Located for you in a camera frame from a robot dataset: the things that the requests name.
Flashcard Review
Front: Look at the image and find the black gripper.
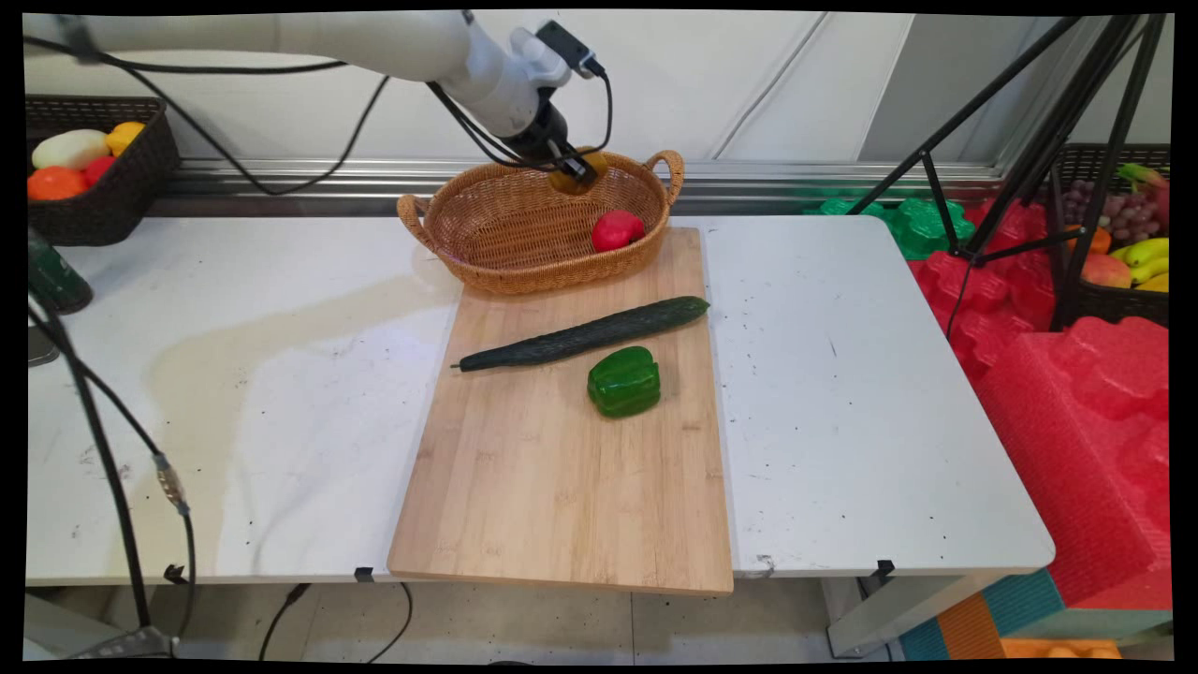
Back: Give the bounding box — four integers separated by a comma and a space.
501, 100, 603, 195

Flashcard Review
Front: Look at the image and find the brown potato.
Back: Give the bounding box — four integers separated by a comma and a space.
548, 146, 612, 198

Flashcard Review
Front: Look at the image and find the green bell pepper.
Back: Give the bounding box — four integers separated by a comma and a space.
587, 345, 663, 419

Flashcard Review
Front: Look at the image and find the red apple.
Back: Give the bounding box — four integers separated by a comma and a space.
591, 210, 647, 255

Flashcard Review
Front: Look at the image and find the dark green cucumber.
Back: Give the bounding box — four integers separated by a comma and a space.
450, 296, 711, 374

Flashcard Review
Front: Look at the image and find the wooden cutting board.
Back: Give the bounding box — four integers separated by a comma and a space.
387, 227, 735, 596

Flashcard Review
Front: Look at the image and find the green foam mat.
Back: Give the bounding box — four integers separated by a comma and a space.
803, 196, 977, 262

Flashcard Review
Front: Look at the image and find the black tripod stand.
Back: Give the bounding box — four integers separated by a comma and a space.
847, 14, 1167, 334

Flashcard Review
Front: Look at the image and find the dark brown wicker basket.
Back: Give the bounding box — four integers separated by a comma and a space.
26, 94, 182, 248

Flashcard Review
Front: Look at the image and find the cream white vegetable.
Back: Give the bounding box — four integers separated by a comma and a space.
32, 128, 112, 171

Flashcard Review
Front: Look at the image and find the orange fruit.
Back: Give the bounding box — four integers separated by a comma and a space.
27, 166, 90, 202

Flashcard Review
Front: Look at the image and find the dark green bottle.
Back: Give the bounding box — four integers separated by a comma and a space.
28, 227, 95, 316

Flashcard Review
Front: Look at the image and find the orange pink peach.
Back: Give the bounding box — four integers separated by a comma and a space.
1081, 253, 1132, 290

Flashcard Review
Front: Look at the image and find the white table leg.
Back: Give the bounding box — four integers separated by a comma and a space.
822, 571, 1014, 659

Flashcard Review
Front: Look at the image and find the purple grape bunch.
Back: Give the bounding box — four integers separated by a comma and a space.
1062, 180, 1162, 245

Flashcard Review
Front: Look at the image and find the black plastic crate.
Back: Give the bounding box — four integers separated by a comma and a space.
1048, 143, 1172, 330

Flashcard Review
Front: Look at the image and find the red foam mat stack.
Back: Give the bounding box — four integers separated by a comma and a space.
906, 197, 1174, 611

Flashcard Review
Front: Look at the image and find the green red mango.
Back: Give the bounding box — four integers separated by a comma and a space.
1116, 163, 1172, 199

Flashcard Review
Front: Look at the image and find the yellow banana bunch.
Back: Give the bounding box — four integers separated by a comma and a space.
1110, 238, 1172, 294

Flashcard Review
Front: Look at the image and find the teal orange foam mat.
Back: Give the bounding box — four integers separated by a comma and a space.
898, 567, 1174, 662

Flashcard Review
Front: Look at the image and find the grey device on floor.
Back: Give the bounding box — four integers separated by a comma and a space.
64, 624, 179, 662

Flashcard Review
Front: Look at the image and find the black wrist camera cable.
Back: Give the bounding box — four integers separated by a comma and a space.
426, 62, 616, 173

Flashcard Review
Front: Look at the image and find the tan wicker basket with handles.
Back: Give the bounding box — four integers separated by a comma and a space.
396, 149, 686, 298

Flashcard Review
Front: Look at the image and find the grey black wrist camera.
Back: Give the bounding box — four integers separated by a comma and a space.
534, 20, 606, 80

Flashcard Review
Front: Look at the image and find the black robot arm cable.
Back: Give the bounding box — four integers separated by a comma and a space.
23, 34, 391, 198

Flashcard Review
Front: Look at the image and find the thin black floor cable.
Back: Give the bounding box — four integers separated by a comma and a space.
258, 582, 416, 665

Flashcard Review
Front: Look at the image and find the black cable with metal connector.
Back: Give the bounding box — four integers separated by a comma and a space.
28, 307, 198, 647

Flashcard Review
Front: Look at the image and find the thick black cable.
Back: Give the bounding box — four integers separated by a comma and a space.
28, 281, 153, 630

